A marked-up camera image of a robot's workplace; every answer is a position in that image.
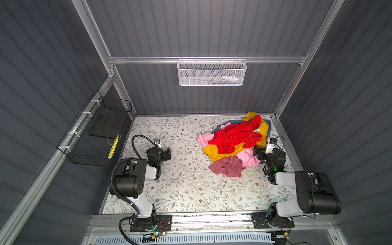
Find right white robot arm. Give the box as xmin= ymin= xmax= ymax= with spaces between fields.
xmin=251 ymin=146 xmax=342 ymax=229

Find black wire basket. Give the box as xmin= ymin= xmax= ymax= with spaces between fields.
xmin=57 ymin=92 xmax=132 ymax=167

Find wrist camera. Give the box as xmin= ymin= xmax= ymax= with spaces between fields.
xmin=265 ymin=137 xmax=278 ymax=154
xmin=154 ymin=139 xmax=161 ymax=147

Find yellow marker pen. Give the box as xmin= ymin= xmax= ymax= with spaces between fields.
xmin=108 ymin=135 xmax=120 ymax=159

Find light pink cloth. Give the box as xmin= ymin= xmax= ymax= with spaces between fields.
xmin=197 ymin=133 xmax=260 ymax=167

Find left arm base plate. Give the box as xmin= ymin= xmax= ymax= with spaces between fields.
xmin=129 ymin=215 xmax=173 ymax=232

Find white perforated vent panel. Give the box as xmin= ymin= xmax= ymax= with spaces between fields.
xmin=93 ymin=232 xmax=275 ymax=245

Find black pad in basket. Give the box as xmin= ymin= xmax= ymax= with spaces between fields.
xmin=89 ymin=115 xmax=123 ymax=139

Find red cloth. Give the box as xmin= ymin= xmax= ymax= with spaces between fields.
xmin=208 ymin=115 xmax=263 ymax=154

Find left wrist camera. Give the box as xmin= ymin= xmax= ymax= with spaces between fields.
xmin=154 ymin=139 xmax=161 ymax=147

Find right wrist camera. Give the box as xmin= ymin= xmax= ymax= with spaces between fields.
xmin=265 ymin=137 xmax=278 ymax=154

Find blue checkered cloth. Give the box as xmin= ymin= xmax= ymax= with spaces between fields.
xmin=212 ymin=119 xmax=272 ymax=137

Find dusty rose cloth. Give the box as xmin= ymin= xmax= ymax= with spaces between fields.
xmin=209 ymin=156 xmax=245 ymax=178

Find items in white basket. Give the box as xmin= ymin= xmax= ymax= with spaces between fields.
xmin=202 ymin=76 xmax=244 ymax=86

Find left black corrugated cable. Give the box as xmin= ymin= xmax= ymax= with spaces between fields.
xmin=109 ymin=134 xmax=160 ymax=245

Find yellow cloth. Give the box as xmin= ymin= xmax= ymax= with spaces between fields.
xmin=203 ymin=112 xmax=271 ymax=162

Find aluminium mounting rail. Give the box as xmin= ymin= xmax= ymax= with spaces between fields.
xmin=87 ymin=211 xmax=334 ymax=234

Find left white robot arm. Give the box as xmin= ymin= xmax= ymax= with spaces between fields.
xmin=109 ymin=147 xmax=171 ymax=223

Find white wire mesh basket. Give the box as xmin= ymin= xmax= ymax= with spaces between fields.
xmin=177 ymin=59 xmax=247 ymax=86

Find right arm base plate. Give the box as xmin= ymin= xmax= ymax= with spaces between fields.
xmin=250 ymin=212 xmax=295 ymax=229

